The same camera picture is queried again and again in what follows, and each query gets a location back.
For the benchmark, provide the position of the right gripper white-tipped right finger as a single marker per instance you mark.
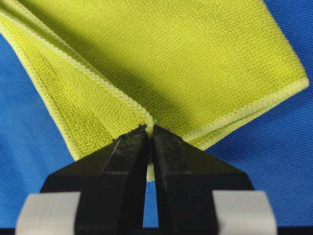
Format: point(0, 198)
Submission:
point(199, 194)

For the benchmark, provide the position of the right gripper teal-padded left finger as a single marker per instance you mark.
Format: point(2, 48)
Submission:
point(101, 194)

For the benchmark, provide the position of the yellow-green microfiber towel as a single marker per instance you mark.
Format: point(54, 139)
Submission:
point(202, 68)

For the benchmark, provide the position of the blue table cloth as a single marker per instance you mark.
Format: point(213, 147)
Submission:
point(275, 149)

